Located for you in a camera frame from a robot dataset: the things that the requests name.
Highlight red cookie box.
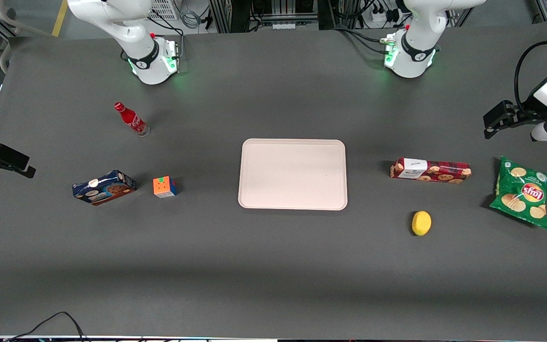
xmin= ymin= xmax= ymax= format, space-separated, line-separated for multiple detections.
xmin=390 ymin=158 xmax=472 ymax=184

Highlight blue cookie box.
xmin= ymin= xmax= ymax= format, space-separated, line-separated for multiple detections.
xmin=72 ymin=170 xmax=137 ymax=206

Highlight pale pink plastic tray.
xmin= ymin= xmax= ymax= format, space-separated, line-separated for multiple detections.
xmin=238 ymin=138 xmax=349 ymax=211

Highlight green chips bag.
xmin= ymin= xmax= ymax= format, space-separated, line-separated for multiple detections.
xmin=489 ymin=156 xmax=547 ymax=230

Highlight yellow lemon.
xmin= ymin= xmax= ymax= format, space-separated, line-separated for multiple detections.
xmin=411 ymin=210 xmax=432 ymax=237

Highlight red cola bottle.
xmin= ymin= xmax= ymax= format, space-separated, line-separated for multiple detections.
xmin=114 ymin=102 xmax=151 ymax=137

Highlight white power strip with plugs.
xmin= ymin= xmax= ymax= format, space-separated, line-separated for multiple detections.
xmin=368 ymin=4 xmax=400 ymax=25

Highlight colourful puzzle cube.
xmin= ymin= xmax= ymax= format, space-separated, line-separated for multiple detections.
xmin=153 ymin=176 xmax=178 ymax=199

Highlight white mesh basket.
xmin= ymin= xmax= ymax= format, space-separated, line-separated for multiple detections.
xmin=148 ymin=0 xmax=180 ymax=21

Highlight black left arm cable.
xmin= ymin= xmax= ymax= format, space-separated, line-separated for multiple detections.
xmin=514 ymin=40 xmax=547 ymax=115

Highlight white bent hose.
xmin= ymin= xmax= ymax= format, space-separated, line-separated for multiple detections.
xmin=0 ymin=0 xmax=63 ymax=39

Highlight black left base cables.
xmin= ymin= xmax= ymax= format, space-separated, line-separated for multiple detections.
xmin=333 ymin=26 xmax=390 ymax=54

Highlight thin black table cable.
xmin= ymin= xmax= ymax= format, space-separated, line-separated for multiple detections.
xmin=3 ymin=311 xmax=89 ymax=342

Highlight black right base cable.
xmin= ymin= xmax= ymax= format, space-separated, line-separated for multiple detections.
xmin=148 ymin=14 xmax=185 ymax=38

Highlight grey coiled cable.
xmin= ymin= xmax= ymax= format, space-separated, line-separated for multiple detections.
xmin=180 ymin=9 xmax=204 ymax=30

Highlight black aluminium frame rack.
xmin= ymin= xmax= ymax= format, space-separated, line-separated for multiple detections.
xmin=208 ymin=0 xmax=321 ymax=34

